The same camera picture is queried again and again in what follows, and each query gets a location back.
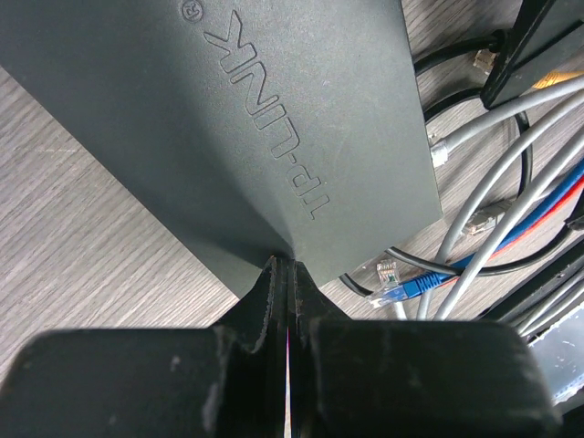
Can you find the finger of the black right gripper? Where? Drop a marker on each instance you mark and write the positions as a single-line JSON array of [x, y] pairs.
[[532, 34], [568, 21]]

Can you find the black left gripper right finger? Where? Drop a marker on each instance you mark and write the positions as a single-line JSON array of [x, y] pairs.
[[391, 378]]

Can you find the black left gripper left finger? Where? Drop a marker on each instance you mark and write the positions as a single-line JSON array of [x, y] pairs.
[[227, 380]]

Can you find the black network switch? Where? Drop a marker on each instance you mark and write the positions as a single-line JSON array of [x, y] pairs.
[[249, 129]]

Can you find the black mounting base plate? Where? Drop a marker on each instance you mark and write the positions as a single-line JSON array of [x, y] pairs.
[[556, 277]]

